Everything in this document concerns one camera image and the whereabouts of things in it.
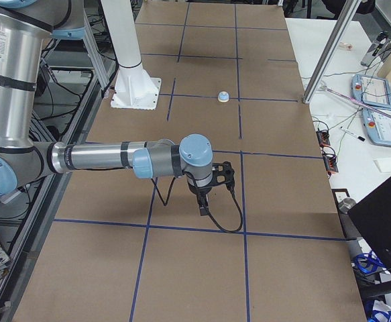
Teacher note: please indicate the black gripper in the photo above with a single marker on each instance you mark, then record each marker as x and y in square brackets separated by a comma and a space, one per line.
[200, 190]

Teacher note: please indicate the blue white call bell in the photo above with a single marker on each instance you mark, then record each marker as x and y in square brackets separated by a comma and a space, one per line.
[223, 96]

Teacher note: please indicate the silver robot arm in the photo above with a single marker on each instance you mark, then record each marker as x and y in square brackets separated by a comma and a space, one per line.
[24, 25]

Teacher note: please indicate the orange black adapter upper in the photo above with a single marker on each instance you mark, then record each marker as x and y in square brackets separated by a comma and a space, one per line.
[323, 138]

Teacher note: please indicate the silver metal cup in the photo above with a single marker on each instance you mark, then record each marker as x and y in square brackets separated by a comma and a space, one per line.
[346, 204]

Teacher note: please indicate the black white marker pen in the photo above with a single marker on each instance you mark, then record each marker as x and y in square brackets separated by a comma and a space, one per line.
[354, 135]

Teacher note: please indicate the black laptop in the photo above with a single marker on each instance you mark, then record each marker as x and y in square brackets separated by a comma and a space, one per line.
[372, 218]

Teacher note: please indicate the lower teach pendant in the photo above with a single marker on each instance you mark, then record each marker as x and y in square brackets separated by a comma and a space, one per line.
[378, 126]

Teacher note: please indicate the teach pendant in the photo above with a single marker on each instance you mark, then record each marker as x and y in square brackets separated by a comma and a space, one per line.
[378, 126]
[371, 90]

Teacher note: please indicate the upper teach pendant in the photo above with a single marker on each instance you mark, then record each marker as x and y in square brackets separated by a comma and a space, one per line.
[371, 90]

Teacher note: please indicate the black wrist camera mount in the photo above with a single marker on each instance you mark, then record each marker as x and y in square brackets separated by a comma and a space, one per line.
[223, 173]

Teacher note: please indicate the white camera pillar with base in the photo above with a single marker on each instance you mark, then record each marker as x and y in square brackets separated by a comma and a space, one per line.
[134, 87]

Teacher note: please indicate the aluminium frame post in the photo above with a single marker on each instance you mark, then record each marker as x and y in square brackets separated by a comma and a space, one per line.
[340, 27]

